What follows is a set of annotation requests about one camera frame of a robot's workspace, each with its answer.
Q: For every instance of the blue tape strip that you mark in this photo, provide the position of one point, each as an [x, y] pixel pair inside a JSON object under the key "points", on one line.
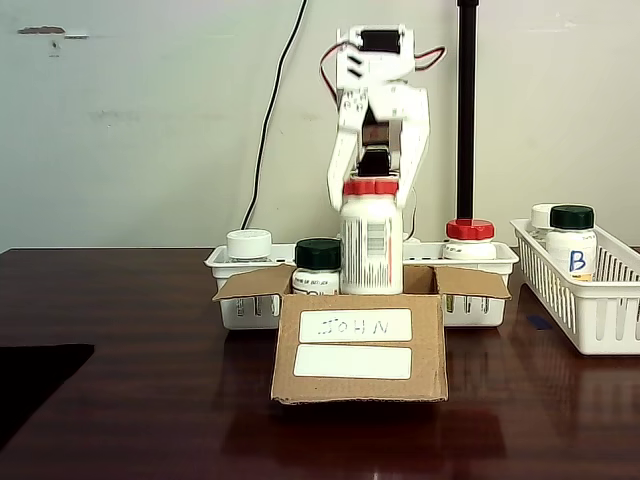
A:
{"points": [[539, 322]]}

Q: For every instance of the green-capped white bottle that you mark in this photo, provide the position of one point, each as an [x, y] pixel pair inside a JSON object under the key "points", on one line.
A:
{"points": [[317, 252]]}

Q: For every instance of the long white plastic basket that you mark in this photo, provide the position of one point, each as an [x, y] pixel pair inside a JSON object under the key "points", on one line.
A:
{"points": [[225, 272]]}

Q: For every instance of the black vertical pole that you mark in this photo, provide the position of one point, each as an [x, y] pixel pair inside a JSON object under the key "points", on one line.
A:
{"points": [[468, 100]]}

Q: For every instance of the cardboard box with white labels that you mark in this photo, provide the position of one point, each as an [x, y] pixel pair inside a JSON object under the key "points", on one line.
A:
{"points": [[360, 390]]}

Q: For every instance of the white-capped bottle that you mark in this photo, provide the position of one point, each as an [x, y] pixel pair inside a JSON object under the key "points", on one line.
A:
{"points": [[540, 215], [250, 242]]}

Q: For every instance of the green-capped bottle marked B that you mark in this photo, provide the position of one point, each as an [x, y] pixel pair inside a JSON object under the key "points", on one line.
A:
{"points": [[570, 217]]}

